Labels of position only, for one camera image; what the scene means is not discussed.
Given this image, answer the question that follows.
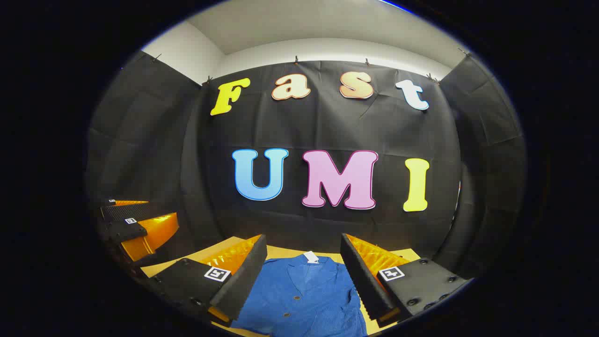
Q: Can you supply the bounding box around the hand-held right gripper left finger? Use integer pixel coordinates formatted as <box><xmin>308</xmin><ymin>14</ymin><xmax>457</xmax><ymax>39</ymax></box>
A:
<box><xmin>150</xmin><ymin>233</ymin><xmax>268</xmax><ymax>323</ymax></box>

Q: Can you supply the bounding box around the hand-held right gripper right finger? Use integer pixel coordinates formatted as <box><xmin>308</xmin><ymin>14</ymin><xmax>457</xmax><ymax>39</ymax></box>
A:
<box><xmin>340</xmin><ymin>233</ymin><xmax>471</xmax><ymax>323</ymax></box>

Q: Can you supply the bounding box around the blue corduroy shirt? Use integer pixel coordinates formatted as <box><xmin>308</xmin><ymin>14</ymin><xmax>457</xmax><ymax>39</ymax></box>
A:
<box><xmin>230</xmin><ymin>252</ymin><xmax>368</xmax><ymax>337</ymax></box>

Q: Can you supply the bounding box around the black backdrop cloth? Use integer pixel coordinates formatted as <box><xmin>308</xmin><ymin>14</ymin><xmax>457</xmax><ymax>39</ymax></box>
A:
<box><xmin>86</xmin><ymin>49</ymin><xmax>527</xmax><ymax>281</ymax></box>

